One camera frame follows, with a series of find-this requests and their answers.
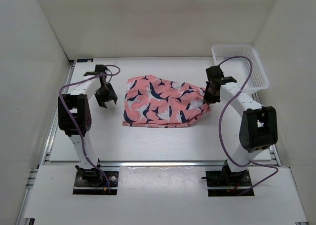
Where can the aluminium front rail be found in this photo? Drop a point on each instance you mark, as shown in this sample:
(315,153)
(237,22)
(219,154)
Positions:
(202,163)

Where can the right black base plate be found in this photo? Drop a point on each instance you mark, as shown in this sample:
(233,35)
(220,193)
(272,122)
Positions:
(220,184)

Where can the white plastic mesh basket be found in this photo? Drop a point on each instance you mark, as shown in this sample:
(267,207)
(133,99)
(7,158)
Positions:
(234,61)

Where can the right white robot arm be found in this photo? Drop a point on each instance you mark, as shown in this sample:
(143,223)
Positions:
(258,129)

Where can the pink shark print shorts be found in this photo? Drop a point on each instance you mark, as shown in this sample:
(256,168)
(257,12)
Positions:
(154,102)

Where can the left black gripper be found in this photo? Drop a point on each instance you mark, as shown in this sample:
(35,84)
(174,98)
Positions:
(111,96)

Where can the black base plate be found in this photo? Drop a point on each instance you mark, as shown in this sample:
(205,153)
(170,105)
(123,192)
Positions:
(96,186)
(220,184)

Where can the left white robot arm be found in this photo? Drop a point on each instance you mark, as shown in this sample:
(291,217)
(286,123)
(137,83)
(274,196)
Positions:
(74,115)

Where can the aluminium left rail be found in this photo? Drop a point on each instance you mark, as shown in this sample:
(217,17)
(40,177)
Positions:
(46,149)

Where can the aluminium rail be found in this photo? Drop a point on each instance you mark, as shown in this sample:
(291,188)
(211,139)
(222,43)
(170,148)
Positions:
(272,150)
(46,149)
(202,163)

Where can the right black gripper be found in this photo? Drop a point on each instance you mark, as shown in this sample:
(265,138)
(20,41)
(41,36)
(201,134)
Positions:
(208,99)

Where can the aluminium right rail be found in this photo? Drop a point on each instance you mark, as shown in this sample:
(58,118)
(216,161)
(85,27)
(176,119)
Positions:
(272,150)

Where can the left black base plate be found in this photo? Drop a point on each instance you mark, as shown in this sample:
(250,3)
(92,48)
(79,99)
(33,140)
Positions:
(96,186)

